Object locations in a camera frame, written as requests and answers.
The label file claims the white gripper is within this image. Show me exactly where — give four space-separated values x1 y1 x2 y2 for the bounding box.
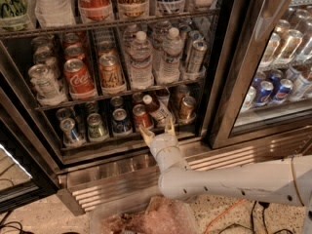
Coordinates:
139 118 189 172

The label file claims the brown bottle with white cap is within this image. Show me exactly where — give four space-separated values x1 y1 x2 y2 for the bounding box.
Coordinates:
142 95 176 127

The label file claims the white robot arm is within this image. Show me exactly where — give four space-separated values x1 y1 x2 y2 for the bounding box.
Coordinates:
139 120 312 234

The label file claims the red can bottom shelf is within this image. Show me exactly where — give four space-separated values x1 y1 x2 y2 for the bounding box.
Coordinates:
133 104 154 130

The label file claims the dark blue can bottom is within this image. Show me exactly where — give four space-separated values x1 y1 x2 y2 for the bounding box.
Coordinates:
112 108 133 137

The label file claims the clear water bottle left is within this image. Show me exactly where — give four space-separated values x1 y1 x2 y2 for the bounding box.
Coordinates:
130 31 154 89

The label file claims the clear water bottle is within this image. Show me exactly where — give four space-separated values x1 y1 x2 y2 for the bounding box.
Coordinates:
130 31 154 89
158 27 183 84

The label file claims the clear water bottle right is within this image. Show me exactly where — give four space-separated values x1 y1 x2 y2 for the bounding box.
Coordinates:
158 27 183 84

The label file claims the green can bottom shelf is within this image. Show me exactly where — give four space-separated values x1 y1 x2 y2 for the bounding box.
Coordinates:
87 113 109 142

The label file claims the copper can bottom right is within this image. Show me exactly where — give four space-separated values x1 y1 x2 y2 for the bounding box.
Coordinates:
178 96 196 123

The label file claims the orange LaCroix can front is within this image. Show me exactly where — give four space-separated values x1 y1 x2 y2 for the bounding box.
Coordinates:
98 55 127 95

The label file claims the clear plastic bin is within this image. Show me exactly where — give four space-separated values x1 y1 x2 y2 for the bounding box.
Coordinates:
89 186 200 234

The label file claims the slim silver can front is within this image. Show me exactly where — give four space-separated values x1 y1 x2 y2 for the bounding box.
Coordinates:
186 40 208 73

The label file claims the blue white can bottom left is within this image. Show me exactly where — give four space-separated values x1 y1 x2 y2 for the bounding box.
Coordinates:
59 118 86 147

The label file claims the red Coca-Cola can front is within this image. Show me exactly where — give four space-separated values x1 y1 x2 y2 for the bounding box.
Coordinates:
63 58 97 100

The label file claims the blue pepsi can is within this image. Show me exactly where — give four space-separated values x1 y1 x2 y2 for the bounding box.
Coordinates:
253 81 274 106
271 79 293 104

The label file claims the silver white can front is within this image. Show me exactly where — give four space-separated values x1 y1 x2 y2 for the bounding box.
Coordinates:
28 64 67 106

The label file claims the black power adapter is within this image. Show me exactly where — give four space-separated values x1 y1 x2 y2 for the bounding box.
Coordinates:
258 202 270 209

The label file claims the green LaCroix can top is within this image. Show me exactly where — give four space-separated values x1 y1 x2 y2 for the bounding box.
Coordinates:
0 0 28 31

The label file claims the orange extension cable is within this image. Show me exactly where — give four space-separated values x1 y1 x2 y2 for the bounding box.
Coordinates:
204 198 248 234

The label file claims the stainless fridge door frame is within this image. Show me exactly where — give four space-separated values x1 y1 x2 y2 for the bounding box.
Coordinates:
207 0 312 148

